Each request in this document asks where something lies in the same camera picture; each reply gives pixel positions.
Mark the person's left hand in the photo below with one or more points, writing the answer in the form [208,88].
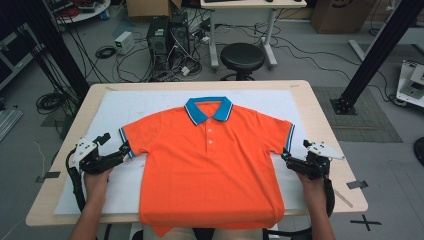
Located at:
[96,185]

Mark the grey tape piece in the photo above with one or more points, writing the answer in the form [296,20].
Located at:
[357,184]
[50,175]

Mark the white table leg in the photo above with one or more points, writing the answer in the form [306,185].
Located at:
[135,231]

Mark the black chair seat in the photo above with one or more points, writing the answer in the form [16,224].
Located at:
[203,234]

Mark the round white table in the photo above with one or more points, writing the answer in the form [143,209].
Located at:
[96,11]

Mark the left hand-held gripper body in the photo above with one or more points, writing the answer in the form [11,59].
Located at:
[87,156]

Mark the grey floor mat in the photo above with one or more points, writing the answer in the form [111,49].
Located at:
[366,126]

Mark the person's leg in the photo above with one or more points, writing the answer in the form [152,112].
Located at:
[238,235]
[180,234]

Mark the person's right leg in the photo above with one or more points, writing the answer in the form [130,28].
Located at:
[238,235]

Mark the large cardboard box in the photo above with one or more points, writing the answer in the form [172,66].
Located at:
[340,16]

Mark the person's right hand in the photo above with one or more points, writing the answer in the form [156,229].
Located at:
[313,191]

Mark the person's left leg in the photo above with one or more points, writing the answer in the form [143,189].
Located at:
[180,234]

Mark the orange polo shirt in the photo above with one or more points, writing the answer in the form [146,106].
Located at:
[206,173]

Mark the black tape cross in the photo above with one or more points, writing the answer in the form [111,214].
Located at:
[365,222]

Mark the grey metal rail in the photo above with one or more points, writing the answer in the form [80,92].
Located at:
[8,121]

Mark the black metal frame post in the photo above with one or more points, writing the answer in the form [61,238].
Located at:
[376,53]
[56,50]

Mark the thin wooden stick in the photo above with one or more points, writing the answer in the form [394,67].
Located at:
[343,199]

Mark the white machine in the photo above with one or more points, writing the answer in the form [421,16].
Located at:
[411,83]

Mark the black computer tower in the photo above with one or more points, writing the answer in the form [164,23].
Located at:
[158,40]
[180,36]

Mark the black round stool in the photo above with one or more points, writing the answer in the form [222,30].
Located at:
[242,57]

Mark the small white box device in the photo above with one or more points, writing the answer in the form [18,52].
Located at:
[124,42]

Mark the white desk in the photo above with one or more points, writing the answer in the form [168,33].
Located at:
[253,3]

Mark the dark round object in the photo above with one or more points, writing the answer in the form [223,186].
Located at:
[420,151]

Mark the white foam mat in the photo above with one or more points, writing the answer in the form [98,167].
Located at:
[140,103]

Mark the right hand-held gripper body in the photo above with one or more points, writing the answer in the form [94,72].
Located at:
[316,165]

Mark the white power adapter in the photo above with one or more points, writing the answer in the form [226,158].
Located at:
[185,70]

